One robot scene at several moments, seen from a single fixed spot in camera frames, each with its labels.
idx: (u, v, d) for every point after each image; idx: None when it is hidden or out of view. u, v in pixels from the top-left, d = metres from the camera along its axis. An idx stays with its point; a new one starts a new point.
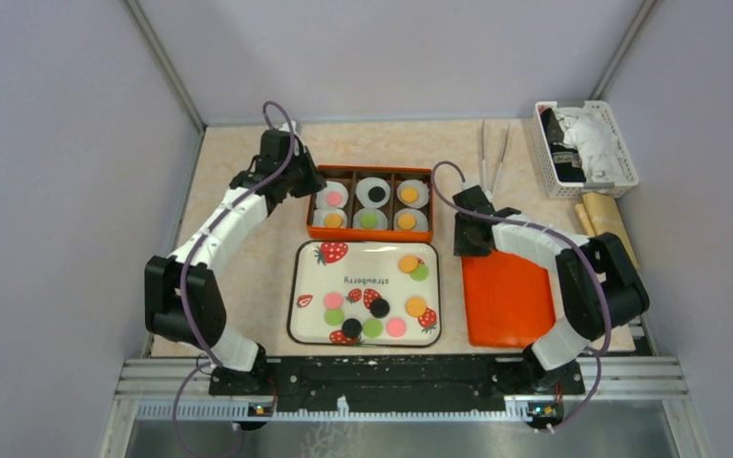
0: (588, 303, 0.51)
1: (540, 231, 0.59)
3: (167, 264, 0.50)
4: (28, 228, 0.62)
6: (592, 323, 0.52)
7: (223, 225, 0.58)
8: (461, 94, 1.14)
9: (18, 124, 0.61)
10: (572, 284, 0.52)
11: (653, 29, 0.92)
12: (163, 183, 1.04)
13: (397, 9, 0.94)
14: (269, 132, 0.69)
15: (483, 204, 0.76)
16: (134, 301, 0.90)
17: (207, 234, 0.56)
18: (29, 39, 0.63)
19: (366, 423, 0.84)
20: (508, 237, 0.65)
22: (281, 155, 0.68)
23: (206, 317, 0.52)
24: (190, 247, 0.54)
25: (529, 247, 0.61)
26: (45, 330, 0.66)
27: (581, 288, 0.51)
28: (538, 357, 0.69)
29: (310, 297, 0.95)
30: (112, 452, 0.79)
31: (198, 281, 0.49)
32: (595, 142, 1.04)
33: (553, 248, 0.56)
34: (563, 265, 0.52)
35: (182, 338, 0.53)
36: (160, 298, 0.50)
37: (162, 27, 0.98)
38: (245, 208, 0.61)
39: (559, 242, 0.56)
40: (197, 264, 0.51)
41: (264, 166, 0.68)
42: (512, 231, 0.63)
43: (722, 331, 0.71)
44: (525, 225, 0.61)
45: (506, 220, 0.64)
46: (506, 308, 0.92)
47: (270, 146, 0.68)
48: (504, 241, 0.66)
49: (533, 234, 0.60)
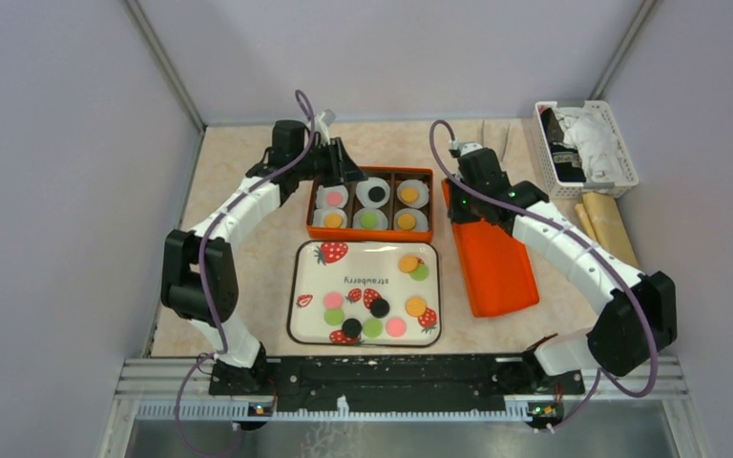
0: (633, 354, 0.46)
1: (584, 250, 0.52)
3: (186, 238, 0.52)
4: (28, 228, 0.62)
6: (623, 366, 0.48)
7: (240, 206, 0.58)
8: (461, 94, 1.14)
9: (18, 124, 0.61)
10: (616, 331, 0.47)
11: (653, 29, 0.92)
12: (163, 183, 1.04)
13: (397, 9, 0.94)
14: (281, 123, 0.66)
15: (494, 174, 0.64)
16: (133, 301, 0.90)
17: (225, 212, 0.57)
18: (29, 38, 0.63)
19: (365, 423, 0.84)
20: (533, 234, 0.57)
22: (292, 149, 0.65)
23: (222, 290, 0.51)
24: (209, 223, 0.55)
25: (561, 259, 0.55)
26: (45, 331, 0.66)
27: (628, 339, 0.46)
28: (541, 362, 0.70)
29: (310, 297, 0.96)
30: (112, 452, 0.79)
31: (216, 253, 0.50)
32: (595, 142, 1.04)
33: (600, 282, 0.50)
34: (614, 313, 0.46)
35: (196, 313, 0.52)
36: (179, 269, 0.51)
37: (163, 27, 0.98)
38: (261, 194, 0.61)
39: (607, 275, 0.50)
40: (216, 238, 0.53)
41: (278, 158, 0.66)
42: (542, 233, 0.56)
43: (722, 331, 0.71)
44: (562, 232, 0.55)
45: (534, 216, 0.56)
46: (505, 276, 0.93)
47: (282, 139, 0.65)
48: (526, 235, 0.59)
49: (573, 249, 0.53)
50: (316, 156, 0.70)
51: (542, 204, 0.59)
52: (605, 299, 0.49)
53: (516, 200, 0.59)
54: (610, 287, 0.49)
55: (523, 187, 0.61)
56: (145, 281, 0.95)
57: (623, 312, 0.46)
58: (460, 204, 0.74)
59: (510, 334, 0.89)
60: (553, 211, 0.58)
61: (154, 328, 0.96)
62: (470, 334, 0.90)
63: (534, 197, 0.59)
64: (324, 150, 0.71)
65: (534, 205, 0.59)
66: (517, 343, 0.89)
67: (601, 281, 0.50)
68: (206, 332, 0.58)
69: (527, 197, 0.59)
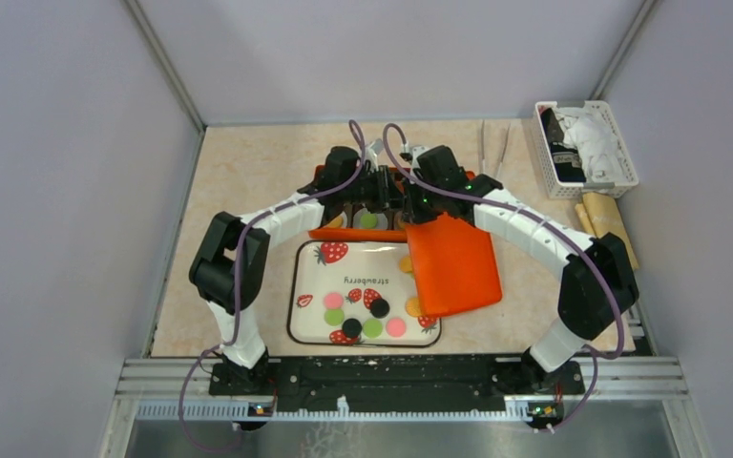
0: (598, 315, 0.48)
1: (537, 223, 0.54)
3: (231, 221, 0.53)
4: (29, 226, 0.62)
6: (593, 327, 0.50)
7: (287, 212, 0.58)
8: (461, 93, 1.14)
9: (18, 125, 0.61)
10: (577, 295, 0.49)
11: (654, 28, 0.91)
12: (162, 182, 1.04)
13: (397, 9, 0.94)
14: (333, 152, 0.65)
15: (453, 169, 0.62)
16: (133, 301, 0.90)
17: (271, 212, 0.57)
18: (29, 40, 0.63)
19: (366, 423, 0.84)
20: (492, 218, 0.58)
22: (343, 178, 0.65)
23: (248, 280, 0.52)
24: (255, 215, 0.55)
25: (521, 239, 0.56)
26: (46, 331, 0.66)
27: (590, 300, 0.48)
28: (538, 360, 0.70)
29: (310, 296, 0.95)
30: (112, 452, 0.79)
31: (255, 241, 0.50)
32: (595, 142, 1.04)
33: (556, 251, 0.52)
34: (572, 275, 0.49)
35: (217, 296, 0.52)
36: (215, 250, 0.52)
37: (163, 26, 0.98)
38: (308, 208, 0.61)
39: (560, 242, 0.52)
40: (258, 228, 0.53)
41: (327, 183, 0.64)
42: (498, 216, 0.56)
43: (722, 332, 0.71)
44: (516, 212, 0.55)
45: (490, 201, 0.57)
46: (450, 270, 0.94)
47: (333, 169, 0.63)
48: (486, 220, 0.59)
49: (527, 225, 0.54)
50: (365, 184, 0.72)
51: (496, 192, 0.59)
52: (562, 263, 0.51)
53: (473, 192, 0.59)
54: (565, 253, 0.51)
55: (482, 178, 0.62)
56: (144, 281, 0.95)
57: (581, 274, 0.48)
58: (420, 202, 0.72)
59: (510, 334, 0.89)
60: (508, 197, 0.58)
61: (154, 328, 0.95)
62: (470, 334, 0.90)
63: (491, 186, 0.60)
64: (373, 176, 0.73)
65: (490, 193, 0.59)
66: (517, 343, 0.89)
67: (556, 248, 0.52)
68: (219, 322, 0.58)
69: (483, 187, 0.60)
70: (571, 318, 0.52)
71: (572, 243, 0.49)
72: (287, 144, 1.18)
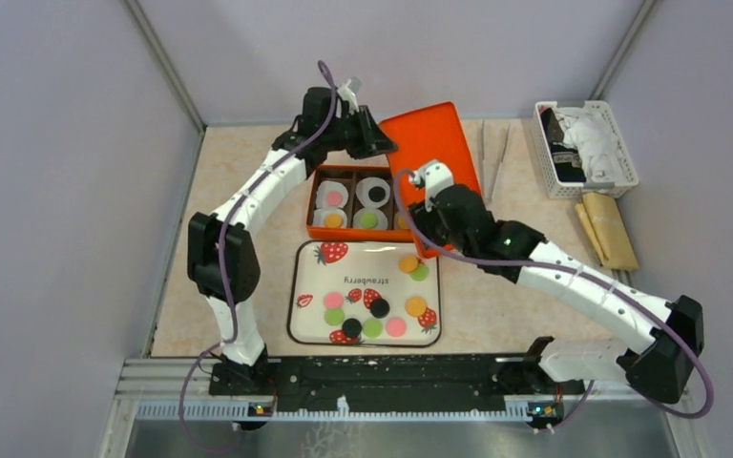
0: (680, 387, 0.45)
1: (607, 290, 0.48)
3: (209, 220, 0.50)
4: (29, 226, 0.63)
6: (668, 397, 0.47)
7: (261, 189, 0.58)
8: (462, 93, 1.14)
9: (19, 127, 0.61)
10: (660, 372, 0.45)
11: (653, 29, 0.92)
12: (162, 182, 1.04)
13: (398, 8, 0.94)
14: (312, 92, 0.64)
15: (483, 217, 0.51)
16: (132, 301, 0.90)
17: (246, 195, 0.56)
18: (29, 39, 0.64)
19: (366, 423, 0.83)
20: (545, 282, 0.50)
22: (324, 114, 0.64)
23: (242, 273, 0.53)
24: (231, 206, 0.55)
25: (580, 301, 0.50)
26: (46, 331, 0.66)
27: (679, 376, 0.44)
28: (548, 371, 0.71)
29: (310, 296, 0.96)
30: (112, 452, 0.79)
31: (237, 240, 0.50)
32: (595, 142, 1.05)
33: (636, 325, 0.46)
34: (660, 355, 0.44)
35: (218, 290, 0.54)
36: (202, 251, 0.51)
37: (163, 26, 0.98)
38: (284, 171, 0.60)
39: (636, 312, 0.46)
40: (236, 223, 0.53)
41: (308, 128, 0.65)
42: (555, 280, 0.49)
43: (722, 331, 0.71)
44: (577, 274, 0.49)
45: (544, 265, 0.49)
46: None
47: (312, 108, 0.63)
48: (534, 281, 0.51)
49: (595, 292, 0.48)
50: (347, 127, 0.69)
51: (542, 247, 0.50)
52: (645, 340, 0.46)
53: (514, 249, 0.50)
54: (647, 327, 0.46)
55: (517, 224, 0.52)
56: (144, 281, 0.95)
57: (671, 353, 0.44)
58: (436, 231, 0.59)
59: (510, 334, 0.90)
60: (554, 252, 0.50)
61: (154, 328, 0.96)
62: (471, 334, 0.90)
63: (531, 238, 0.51)
64: (354, 118, 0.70)
65: (534, 250, 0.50)
66: (517, 343, 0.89)
67: (636, 321, 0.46)
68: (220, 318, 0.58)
69: (523, 240, 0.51)
70: (641, 384, 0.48)
71: (652, 317, 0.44)
72: None
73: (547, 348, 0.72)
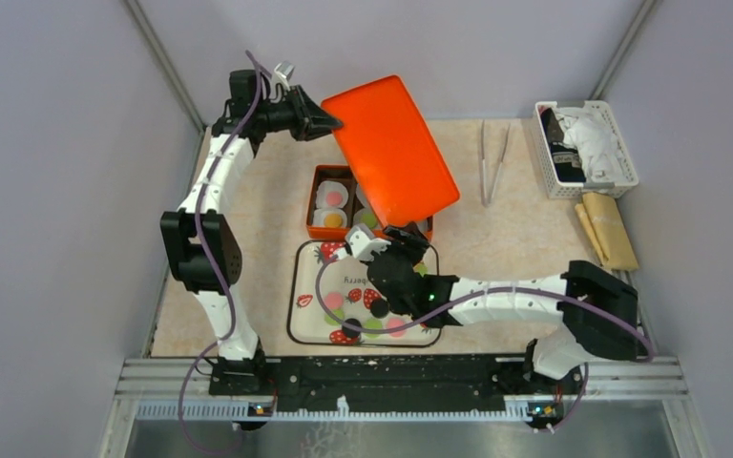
0: (617, 338, 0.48)
1: (511, 291, 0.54)
3: (180, 216, 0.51)
4: (29, 225, 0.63)
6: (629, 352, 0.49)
7: (220, 174, 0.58)
8: (461, 94, 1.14)
9: (19, 127, 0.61)
10: (588, 332, 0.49)
11: (653, 30, 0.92)
12: (162, 181, 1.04)
13: (397, 8, 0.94)
14: (234, 72, 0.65)
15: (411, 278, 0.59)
16: (131, 301, 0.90)
17: (207, 183, 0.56)
18: (28, 38, 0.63)
19: (366, 423, 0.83)
20: (472, 313, 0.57)
22: (252, 94, 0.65)
23: (228, 259, 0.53)
24: (196, 197, 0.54)
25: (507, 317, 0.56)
26: (46, 331, 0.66)
27: (605, 331, 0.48)
28: (544, 372, 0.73)
29: (310, 297, 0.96)
30: (112, 452, 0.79)
31: (214, 225, 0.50)
32: (595, 141, 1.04)
33: (545, 307, 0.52)
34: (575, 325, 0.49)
35: (208, 281, 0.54)
36: (180, 247, 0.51)
37: (162, 25, 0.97)
38: (233, 153, 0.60)
39: (539, 298, 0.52)
40: (208, 211, 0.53)
41: (239, 109, 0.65)
42: (475, 306, 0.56)
43: (722, 331, 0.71)
44: (486, 292, 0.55)
45: (460, 300, 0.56)
46: (405, 177, 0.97)
47: (240, 89, 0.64)
48: (469, 317, 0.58)
49: (504, 300, 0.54)
50: (281, 108, 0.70)
51: (456, 286, 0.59)
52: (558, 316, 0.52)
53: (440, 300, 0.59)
54: (553, 305, 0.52)
55: (437, 279, 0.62)
56: (144, 281, 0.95)
57: (578, 318, 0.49)
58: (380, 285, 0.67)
59: (510, 334, 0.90)
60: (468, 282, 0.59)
61: (154, 328, 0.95)
62: (471, 334, 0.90)
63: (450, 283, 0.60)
64: (288, 99, 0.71)
65: (453, 292, 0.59)
66: (517, 343, 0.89)
67: (542, 305, 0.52)
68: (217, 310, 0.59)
69: (446, 289, 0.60)
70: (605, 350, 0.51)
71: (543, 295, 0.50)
72: (286, 144, 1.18)
73: (535, 351, 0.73)
